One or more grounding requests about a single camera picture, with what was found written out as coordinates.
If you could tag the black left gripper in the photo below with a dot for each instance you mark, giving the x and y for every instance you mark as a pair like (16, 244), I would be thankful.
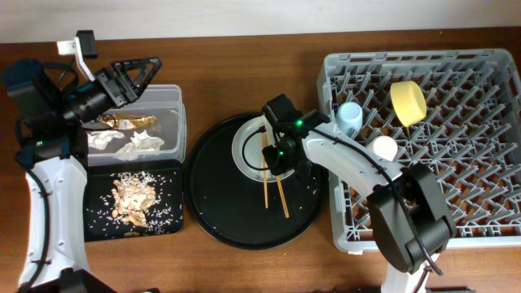
(120, 90)

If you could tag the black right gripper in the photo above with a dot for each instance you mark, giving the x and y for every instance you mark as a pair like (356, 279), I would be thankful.
(277, 166)

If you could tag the grey round plate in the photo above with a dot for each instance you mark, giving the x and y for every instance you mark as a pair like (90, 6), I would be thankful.
(252, 150)

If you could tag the gold foil wrapper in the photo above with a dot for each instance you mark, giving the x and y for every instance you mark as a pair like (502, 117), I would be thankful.
(126, 122)

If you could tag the blue plastic cup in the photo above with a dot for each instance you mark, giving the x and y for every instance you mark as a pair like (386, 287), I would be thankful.
(349, 118)

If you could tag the white tissue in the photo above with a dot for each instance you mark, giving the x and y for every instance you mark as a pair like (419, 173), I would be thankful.
(100, 139)
(139, 143)

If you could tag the pink plastic cup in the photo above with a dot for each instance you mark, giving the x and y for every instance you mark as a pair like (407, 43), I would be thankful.
(384, 146)

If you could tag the food scraps and rice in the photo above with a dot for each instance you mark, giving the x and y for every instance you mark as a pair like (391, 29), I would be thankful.
(132, 199)

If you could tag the yellow bowl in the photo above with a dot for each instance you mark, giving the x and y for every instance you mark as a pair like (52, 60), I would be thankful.
(408, 102)

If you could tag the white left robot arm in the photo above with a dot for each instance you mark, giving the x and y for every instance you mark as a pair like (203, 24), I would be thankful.
(54, 156)

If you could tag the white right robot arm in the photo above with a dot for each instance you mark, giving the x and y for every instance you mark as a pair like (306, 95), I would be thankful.
(410, 219)

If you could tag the clear plastic waste bin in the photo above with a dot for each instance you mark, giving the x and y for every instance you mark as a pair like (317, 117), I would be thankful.
(164, 102)

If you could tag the grey dishwasher rack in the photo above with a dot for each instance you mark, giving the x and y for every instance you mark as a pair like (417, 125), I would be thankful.
(470, 137)

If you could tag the round black serving tray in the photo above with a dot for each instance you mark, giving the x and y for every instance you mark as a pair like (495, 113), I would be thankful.
(231, 207)

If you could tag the black rectangular tray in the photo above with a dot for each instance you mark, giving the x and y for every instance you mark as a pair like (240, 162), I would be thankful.
(167, 191)

